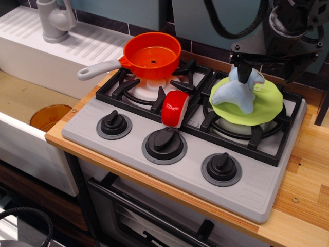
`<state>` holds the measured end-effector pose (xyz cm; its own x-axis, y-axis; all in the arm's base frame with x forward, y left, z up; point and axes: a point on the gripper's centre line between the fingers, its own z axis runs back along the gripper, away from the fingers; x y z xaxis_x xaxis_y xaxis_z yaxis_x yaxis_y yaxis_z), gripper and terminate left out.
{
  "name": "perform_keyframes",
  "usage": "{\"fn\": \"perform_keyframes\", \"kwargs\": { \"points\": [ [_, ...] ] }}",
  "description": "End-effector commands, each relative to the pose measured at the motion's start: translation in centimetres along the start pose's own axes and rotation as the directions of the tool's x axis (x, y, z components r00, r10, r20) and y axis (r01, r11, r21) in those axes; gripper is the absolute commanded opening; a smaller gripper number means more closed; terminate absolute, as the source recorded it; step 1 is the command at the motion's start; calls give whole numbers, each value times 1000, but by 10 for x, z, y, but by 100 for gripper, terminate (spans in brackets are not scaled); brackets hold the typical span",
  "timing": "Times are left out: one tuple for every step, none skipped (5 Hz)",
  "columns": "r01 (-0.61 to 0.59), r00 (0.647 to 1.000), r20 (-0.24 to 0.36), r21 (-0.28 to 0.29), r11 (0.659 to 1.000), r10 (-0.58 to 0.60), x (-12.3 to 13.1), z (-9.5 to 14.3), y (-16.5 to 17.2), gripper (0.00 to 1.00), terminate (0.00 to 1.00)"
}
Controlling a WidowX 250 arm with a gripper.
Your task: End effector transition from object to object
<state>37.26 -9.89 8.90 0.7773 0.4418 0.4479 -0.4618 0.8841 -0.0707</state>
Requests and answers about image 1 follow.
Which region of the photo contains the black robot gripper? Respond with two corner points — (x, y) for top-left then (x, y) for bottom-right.
(231, 1), (325, 84)

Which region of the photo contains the light blue plush toy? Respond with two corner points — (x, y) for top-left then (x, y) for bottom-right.
(210, 65), (265, 114)

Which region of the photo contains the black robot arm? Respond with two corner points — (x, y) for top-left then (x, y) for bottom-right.
(231, 1), (328, 83)

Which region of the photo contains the lime green plate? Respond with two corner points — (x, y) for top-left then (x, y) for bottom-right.
(209, 77), (283, 126)

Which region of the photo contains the black right burner grate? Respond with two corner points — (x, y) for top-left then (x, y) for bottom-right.
(181, 71), (307, 166)

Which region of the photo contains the black burner grate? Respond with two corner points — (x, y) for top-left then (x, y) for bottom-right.
(181, 71), (307, 166)
(96, 59), (213, 122)

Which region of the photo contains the black left burner grate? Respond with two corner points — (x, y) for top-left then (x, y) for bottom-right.
(96, 59), (213, 122)

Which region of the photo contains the black right stove knob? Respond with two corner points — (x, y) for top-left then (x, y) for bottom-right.
(201, 152), (242, 187)

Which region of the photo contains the black stove knob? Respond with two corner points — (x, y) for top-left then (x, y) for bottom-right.
(96, 110), (132, 140)
(201, 152), (242, 187)
(142, 127), (188, 165)

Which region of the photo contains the grey toy stove top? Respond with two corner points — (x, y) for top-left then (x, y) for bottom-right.
(61, 58), (308, 223)

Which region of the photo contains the black middle stove knob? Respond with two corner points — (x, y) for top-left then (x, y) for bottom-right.
(142, 127), (188, 165)

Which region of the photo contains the black left stove knob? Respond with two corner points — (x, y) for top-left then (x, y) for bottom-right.
(96, 110), (132, 140)

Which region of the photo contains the grey toy faucet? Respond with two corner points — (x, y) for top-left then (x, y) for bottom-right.
(36, 0), (77, 43)

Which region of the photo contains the orange translucent cup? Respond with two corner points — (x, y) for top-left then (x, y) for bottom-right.
(30, 104), (72, 132)

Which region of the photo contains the white toy sink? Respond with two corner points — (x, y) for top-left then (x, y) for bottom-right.
(1, 6), (130, 196)

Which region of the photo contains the black braided cable upper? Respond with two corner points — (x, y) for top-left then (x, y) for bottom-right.
(203, 0), (269, 40)

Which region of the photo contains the black braided cable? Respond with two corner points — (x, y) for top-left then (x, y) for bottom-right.
(203, 0), (269, 40)
(0, 207), (54, 247)

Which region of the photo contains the orange toy pot grey handle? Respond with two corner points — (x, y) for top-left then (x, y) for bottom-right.
(77, 32), (181, 81)

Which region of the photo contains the black oven door handle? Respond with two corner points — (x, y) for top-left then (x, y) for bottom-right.
(87, 174), (214, 246)

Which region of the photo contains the black braided cable lower left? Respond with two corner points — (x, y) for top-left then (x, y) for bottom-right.
(0, 207), (54, 247)

